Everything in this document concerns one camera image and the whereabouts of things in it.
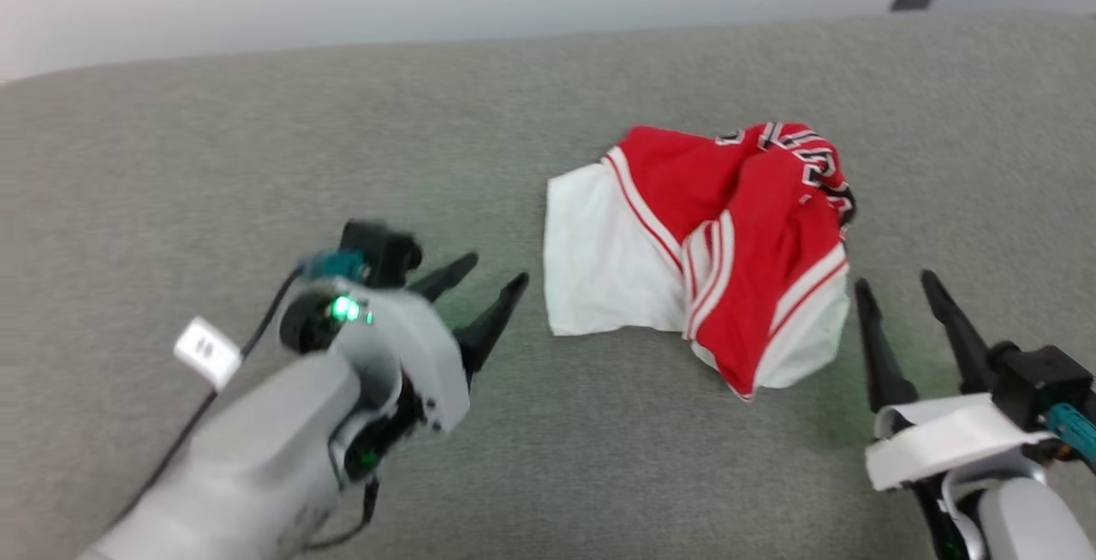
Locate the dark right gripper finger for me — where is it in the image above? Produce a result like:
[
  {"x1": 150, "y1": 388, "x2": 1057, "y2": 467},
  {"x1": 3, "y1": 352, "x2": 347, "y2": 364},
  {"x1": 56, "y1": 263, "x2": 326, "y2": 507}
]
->
[
  {"x1": 920, "y1": 269, "x2": 1000, "y2": 396},
  {"x1": 854, "y1": 277, "x2": 919, "y2": 414}
]

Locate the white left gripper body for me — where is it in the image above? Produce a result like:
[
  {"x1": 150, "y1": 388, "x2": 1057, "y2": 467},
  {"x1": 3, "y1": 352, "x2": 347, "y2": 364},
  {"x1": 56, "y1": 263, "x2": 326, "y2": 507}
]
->
[{"x1": 281, "y1": 279, "x2": 472, "y2": 434}]

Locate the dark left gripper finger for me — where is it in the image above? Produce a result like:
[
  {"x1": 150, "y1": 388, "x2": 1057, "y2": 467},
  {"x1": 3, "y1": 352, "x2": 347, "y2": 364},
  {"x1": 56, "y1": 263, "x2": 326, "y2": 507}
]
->
[
  {"x1": 452, "y1": 272, "x2": 530, "y2": 378},
  {"x1": 409, "y1": 253, "x2": 480, "y2": 303}
]

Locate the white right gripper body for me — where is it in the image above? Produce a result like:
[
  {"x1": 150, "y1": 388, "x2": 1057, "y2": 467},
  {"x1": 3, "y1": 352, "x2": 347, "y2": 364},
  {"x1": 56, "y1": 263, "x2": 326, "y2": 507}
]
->
[{"x1": 864, "y1": 392, "x2": 1056, "y2": 492}]

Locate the red and white jersey garment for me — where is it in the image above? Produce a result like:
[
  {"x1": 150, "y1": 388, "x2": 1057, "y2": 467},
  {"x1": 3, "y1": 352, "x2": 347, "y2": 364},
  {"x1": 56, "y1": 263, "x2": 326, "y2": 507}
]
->
[{"x1": 543, "y1": 121, "x2": 857, "y2": 402}]

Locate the grey fabric sofa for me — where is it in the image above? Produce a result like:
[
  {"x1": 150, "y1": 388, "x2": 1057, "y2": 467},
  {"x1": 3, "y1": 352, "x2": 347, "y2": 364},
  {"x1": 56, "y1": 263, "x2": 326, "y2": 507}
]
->
[{"x1": 0, "y1": 12, "x2": 1096, "y2": 560}]

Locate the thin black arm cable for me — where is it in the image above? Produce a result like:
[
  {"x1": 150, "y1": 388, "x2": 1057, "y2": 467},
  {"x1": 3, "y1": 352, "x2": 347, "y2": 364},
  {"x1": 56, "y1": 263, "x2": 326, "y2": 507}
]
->
[{"x1": 120, "y1": 265, "x2": 309, "y2": 527}]

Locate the white cable label tag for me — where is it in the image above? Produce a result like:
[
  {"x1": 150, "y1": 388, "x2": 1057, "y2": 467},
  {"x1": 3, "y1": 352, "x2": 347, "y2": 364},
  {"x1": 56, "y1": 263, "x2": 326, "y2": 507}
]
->
[{"x1": 174, "y1": 317, "x2": 243, "y2": 392}]

